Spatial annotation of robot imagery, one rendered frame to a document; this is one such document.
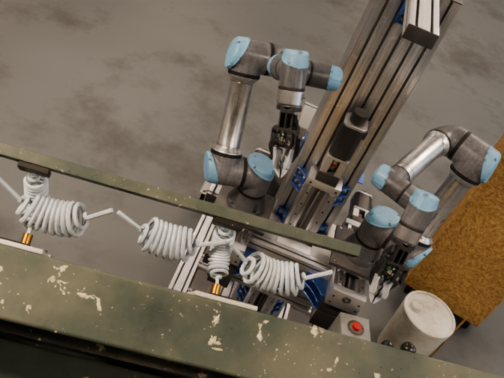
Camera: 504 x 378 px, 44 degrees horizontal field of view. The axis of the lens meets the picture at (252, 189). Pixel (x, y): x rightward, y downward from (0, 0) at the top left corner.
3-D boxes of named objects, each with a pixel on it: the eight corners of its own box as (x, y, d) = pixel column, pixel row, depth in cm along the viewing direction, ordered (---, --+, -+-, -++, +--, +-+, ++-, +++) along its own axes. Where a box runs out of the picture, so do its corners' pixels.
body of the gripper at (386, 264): (376, 277, 175) (394, 240, 173) (372, 268, 183) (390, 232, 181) (400, 289, 175) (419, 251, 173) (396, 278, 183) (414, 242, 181)
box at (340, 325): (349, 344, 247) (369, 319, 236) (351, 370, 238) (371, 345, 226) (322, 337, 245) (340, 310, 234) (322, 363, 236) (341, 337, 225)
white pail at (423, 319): (425, 340, 364) (467, 293, 334) (424, 383, 341) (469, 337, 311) (376, 319, 364) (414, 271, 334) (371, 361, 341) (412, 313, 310)
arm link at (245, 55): (242, 192, 227) (277, 44, 212) (203, 187, 222) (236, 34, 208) (235, 182, 238) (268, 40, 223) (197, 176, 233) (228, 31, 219)
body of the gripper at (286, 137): (268, 148, 173) (273, 105, 170) (272, 143, 181) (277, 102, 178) (295, 152, 172) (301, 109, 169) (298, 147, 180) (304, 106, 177)
